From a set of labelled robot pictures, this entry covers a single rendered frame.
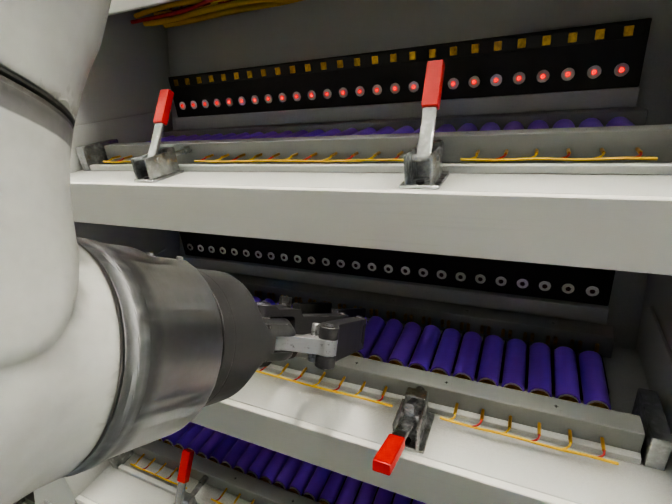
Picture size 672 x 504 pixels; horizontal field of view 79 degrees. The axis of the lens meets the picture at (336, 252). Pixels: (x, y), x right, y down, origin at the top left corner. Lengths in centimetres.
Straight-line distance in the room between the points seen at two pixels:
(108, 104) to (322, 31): 29
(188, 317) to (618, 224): 23
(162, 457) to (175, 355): 48
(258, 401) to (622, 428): 29
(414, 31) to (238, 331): 40
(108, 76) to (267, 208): 35
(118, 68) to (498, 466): 61
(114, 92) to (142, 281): 48
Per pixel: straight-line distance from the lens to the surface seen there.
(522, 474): 35
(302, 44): 57
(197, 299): 19
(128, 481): 68
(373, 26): 53
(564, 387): 40
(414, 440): 36
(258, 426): 41
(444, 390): 37
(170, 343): 17
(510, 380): 39
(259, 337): 23
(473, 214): 28
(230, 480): 58
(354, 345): 31
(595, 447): 38
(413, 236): 29
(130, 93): 65
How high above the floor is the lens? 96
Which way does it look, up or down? 10 degrees down
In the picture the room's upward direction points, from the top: 1 degrees clockwise
